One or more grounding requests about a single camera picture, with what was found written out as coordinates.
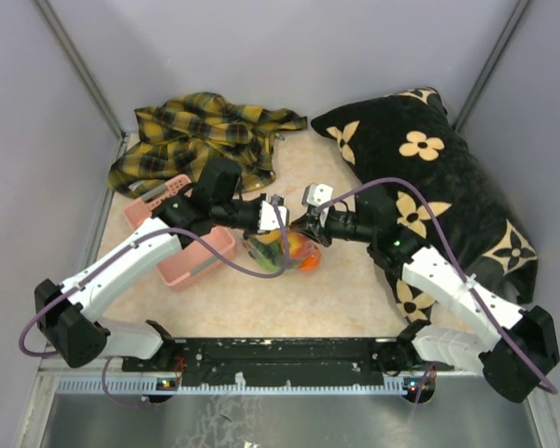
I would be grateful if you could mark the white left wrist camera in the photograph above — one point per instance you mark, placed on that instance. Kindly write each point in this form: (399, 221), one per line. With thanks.
(273, 214)

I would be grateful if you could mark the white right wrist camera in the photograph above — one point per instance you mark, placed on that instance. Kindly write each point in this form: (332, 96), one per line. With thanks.
(316, 194)

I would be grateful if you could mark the yellow-orange toy peach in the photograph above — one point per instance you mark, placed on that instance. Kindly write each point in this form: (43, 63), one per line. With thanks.
(298, 245)

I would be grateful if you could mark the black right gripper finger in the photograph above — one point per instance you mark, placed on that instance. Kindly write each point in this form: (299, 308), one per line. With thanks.
(318, 236)
(308, 223)

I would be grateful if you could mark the black floral pillow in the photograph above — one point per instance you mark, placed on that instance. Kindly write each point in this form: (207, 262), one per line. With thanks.
(408, 135)

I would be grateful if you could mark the pink plastic basket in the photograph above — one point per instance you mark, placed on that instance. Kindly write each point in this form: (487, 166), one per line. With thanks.
(192, 263)

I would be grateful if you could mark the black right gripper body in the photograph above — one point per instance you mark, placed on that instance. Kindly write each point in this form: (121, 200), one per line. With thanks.
(344, 225)

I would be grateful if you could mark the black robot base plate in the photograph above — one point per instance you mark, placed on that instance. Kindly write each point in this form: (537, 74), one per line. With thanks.
(281, 361)

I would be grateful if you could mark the red toy cherry bunch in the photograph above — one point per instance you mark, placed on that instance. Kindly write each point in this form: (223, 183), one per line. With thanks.
(268, 254)

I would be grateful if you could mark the clear orange-zipper zip bag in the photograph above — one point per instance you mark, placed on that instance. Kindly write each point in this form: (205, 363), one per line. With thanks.
(293, 263)

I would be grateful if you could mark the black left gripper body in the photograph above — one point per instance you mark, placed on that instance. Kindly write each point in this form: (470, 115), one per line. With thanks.
(238, 214)

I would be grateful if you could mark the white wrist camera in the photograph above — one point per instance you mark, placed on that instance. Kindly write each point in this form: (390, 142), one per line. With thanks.
(316, 194)
(273, 214)

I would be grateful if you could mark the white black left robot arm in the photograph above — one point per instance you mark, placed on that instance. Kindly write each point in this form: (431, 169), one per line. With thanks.
(71, 313)

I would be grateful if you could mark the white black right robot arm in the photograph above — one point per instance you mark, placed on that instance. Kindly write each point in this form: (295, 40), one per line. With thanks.
(512, 348)

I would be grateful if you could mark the yellow plaid shirt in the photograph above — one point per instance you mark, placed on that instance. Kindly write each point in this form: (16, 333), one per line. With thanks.
(182, 135)

